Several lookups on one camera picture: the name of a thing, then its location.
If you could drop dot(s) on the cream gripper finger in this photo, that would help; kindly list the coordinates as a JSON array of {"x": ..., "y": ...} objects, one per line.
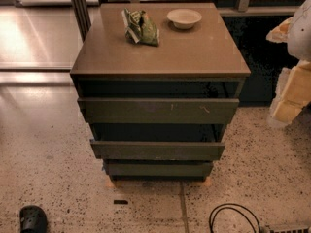
[
  {"x": 279, "y": 34},
  {"x": 292, "y": 94}
]

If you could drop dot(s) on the drawer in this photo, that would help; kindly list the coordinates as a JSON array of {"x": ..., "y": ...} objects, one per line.
[
  {"x": 158, "y": 110},
  {"x": 148, "y": 168},
  {"x": 184, "y": 151}
]

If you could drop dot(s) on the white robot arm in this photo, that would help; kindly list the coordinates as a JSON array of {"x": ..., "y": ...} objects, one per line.
[{"x": 299, "y": 35}]

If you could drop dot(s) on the brown drawer cabinet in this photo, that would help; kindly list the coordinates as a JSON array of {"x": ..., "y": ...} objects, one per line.
[{"x": 202, "y": 62}]

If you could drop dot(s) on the white bowl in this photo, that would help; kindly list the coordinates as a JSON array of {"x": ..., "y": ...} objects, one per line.
[{"x": 184, "y": 18}]

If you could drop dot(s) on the power strip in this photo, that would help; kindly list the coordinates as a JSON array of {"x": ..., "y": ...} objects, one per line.
[{"x": 291, "y": 228}]

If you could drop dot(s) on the green chip bag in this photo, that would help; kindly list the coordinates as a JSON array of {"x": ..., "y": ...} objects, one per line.
[{"x": 139, "y": 28}]

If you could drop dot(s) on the black perforated shoe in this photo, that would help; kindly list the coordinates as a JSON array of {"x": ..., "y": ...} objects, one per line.
[{"x": 33, "y": 219}]

